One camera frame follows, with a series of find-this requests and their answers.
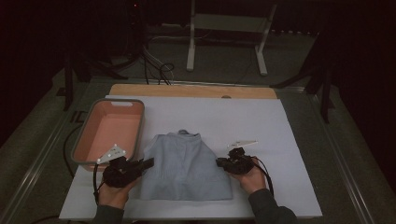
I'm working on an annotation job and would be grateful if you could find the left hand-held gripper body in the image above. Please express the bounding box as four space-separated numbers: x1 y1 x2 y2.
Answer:
96 143 144 189

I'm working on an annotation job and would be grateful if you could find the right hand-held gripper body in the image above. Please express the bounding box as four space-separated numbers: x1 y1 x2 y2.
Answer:
223 140 259 175

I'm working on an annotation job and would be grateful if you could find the light blue tank top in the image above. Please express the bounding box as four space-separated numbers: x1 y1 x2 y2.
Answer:
138 129 233 202

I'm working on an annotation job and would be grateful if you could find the pink basin with grey rim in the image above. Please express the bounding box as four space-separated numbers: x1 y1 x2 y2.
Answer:
70 98 146 173

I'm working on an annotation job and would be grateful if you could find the person's right hand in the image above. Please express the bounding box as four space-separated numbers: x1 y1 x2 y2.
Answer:
230 158 268 195

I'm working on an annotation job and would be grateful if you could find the person's left hand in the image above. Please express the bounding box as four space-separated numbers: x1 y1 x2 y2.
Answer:
97 179 138 210

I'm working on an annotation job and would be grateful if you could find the white table cover sheet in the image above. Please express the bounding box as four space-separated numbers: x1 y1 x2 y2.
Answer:
58 94 323 220

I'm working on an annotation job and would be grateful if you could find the black tripod stand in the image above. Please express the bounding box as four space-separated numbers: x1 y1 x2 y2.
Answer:
270 31 335 124
55 46 129 112

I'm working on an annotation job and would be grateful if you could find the white metal stand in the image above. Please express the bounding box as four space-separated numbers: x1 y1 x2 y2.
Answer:
186 0 278 77

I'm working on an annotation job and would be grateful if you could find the left hand-held gripper cable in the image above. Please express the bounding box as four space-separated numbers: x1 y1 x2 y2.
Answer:
92 162 106 204

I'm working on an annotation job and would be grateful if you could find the hand-held gripper cable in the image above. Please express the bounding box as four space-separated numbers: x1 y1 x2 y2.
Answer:
253 158 275 198
92 162 106 204

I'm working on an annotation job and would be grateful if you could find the right hand-held gripper cable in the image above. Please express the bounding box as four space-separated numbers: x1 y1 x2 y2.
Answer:
253 158 275 198

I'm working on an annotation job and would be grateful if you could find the black curved floor cable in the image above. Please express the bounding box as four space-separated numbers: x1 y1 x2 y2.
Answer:
63 124 84 179

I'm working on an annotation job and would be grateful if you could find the black floor cable bundle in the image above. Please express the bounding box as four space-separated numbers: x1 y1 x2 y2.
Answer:
141 36 176 86

